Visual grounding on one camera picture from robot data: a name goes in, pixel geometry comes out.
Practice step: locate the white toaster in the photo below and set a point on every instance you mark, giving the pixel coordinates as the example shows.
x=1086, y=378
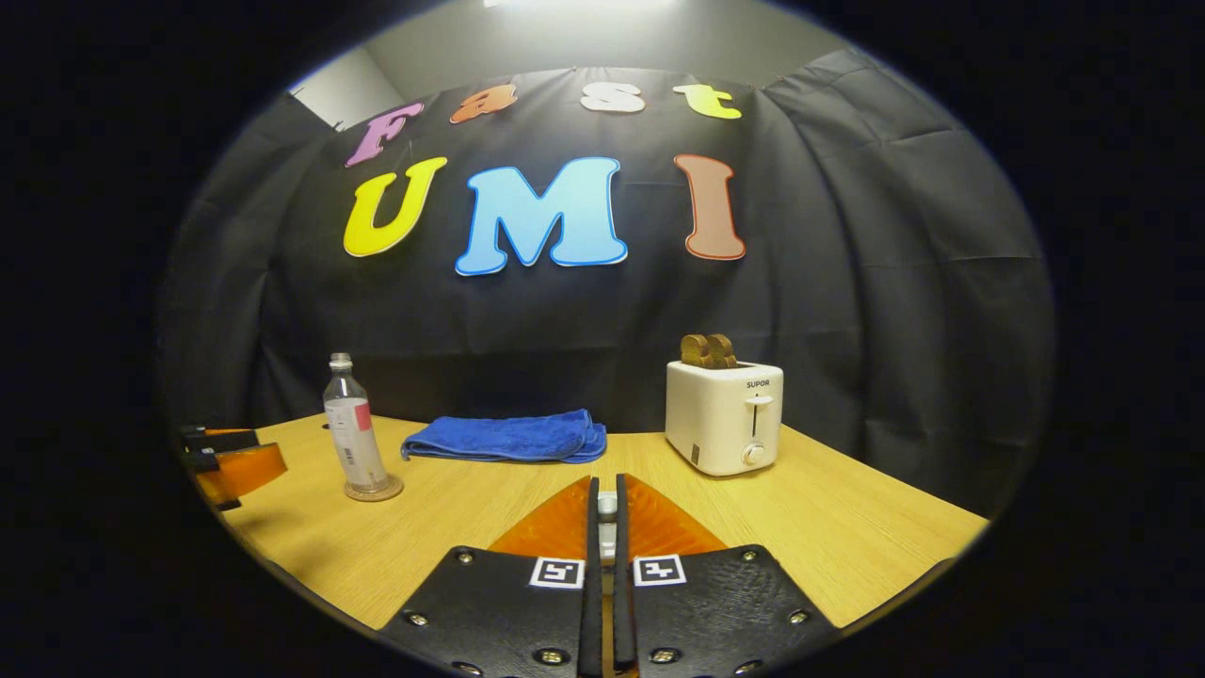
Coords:
x=720, y=419

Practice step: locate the brown bread slice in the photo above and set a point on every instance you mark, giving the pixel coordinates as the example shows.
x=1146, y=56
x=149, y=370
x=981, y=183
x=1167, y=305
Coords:
x=723, y=351
x=695, y=350

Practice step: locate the round beige coaster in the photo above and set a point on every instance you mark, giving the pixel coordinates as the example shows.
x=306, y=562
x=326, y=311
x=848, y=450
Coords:
x=391, y=490

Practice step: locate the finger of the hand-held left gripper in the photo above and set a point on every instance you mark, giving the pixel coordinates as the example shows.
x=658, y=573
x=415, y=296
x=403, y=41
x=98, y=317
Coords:
x=245, y=471
x=221, y=440

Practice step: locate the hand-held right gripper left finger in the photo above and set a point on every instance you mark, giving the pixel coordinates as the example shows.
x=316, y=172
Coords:
x=592, y=565

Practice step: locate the clear plastic water bottle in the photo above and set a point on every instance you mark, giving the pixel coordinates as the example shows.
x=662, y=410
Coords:
x=356, y=433

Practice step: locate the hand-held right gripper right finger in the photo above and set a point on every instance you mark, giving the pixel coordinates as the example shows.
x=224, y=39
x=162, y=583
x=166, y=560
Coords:
x=623, y=565

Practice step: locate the ceiling light panel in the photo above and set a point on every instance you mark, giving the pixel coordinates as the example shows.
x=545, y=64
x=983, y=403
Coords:
x=579, y=4

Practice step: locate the blue folded towel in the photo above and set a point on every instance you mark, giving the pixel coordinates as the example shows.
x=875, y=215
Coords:
x=508, y=438

